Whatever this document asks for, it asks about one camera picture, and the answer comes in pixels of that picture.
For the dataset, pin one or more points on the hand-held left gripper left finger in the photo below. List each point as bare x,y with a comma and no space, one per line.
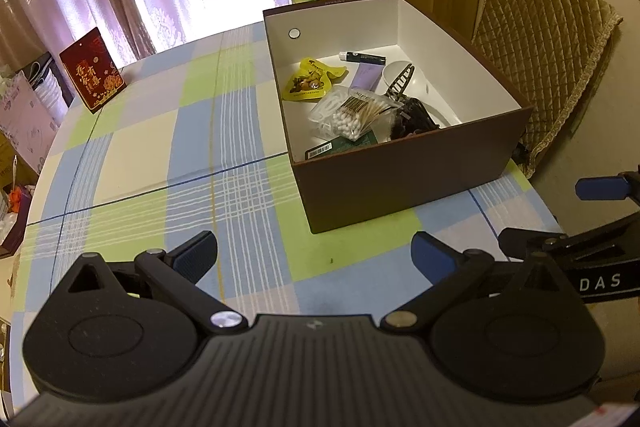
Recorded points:
197,252

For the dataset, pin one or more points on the brown storage box white inside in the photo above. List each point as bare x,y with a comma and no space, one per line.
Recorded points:
390,187

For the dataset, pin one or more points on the plaid cloth covered desktop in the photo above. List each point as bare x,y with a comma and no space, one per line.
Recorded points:
150,157

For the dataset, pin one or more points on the dark green flat packet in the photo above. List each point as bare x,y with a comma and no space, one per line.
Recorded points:
345,144

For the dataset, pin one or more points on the bag of cotton swabs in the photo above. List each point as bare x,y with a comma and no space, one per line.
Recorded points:
355,112

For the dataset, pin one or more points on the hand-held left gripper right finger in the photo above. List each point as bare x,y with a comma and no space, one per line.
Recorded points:
432,254

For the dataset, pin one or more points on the purple paper bag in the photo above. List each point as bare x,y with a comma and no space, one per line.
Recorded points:
20,117

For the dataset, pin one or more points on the red gift box gold print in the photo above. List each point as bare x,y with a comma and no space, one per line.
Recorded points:
92,74

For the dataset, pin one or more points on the small orange packet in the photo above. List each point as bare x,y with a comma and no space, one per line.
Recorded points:
21,196

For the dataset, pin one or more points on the yellow snack packet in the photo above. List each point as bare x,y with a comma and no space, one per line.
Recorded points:
307,82

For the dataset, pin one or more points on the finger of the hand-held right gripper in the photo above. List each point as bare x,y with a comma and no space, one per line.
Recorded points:
520,238
600,188

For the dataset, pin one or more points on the chair with quilted tan cover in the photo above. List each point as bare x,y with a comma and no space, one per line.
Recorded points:
540,37

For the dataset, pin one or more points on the white paper bag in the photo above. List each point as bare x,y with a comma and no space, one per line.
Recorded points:
47,94

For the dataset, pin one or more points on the dark green tube white cap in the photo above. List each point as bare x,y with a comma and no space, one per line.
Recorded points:
365,57

